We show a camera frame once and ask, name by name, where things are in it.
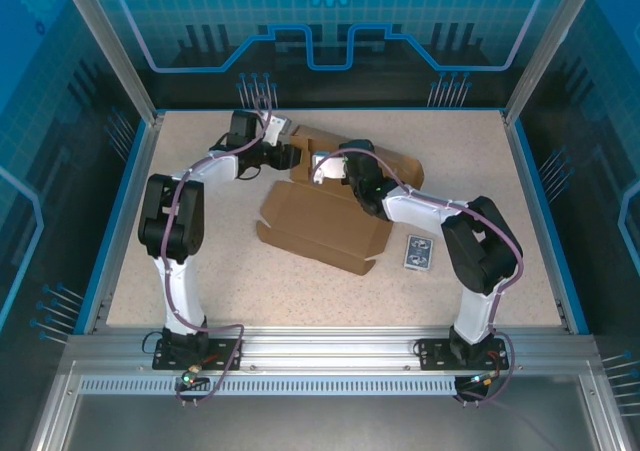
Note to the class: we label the blue playing card deck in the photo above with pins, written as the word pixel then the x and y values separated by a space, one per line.
pixel 417 252

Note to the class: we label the grey metal tray frame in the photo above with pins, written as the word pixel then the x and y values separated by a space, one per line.
pixel 325 421

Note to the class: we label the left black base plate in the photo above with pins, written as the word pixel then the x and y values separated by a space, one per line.
pixel 225 353

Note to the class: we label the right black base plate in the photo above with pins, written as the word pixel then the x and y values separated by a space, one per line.
pixel 435 353

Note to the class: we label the aluminium frame post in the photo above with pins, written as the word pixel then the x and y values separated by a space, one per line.
pixel 540 56
pixel 115 56

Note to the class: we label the long aluminium mounting rail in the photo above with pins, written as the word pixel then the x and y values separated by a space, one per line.
pixel 325 346

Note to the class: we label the left connector with green light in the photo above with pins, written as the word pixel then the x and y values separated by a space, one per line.
pixel 189 377

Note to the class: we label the brown cardboard paper box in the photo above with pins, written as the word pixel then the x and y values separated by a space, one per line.
pixel 320 221

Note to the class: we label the connector with green light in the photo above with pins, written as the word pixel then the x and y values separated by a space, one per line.
pixel 189 377
pixel 484 380

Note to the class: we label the right connector with green light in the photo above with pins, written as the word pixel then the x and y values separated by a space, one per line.
pixel 484 380

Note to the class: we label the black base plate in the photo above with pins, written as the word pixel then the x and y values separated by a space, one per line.
pixel 225 353
pixel 435 353

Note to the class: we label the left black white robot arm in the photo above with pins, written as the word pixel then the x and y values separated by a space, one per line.
pixel 170 211

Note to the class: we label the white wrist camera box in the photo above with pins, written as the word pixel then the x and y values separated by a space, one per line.
pixel 275 127
pixel 330 168

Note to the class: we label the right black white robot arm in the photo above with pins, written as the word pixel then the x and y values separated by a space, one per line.
pixel 480 241

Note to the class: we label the blue table border frame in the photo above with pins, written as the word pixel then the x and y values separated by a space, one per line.
pixel 133 171

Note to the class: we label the left aluminium frame post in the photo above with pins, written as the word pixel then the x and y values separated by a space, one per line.
pixel 115 56

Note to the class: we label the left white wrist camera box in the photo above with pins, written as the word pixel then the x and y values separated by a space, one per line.
pixel 275 127

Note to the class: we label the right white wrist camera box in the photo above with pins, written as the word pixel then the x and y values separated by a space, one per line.
pixel 330 168

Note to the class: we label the right aluminium frame post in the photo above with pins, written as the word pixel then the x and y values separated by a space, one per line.
pixel 540 56

